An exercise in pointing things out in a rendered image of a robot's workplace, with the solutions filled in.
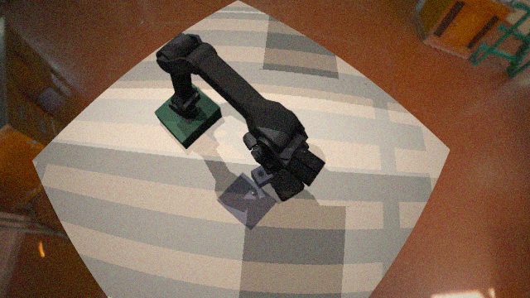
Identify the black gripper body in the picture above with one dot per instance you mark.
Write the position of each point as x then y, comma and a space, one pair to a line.
287, 185

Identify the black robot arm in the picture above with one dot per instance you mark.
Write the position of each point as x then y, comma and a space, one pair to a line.
276, 129

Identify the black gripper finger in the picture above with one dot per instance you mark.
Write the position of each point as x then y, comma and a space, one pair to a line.
255, 157
272, 182

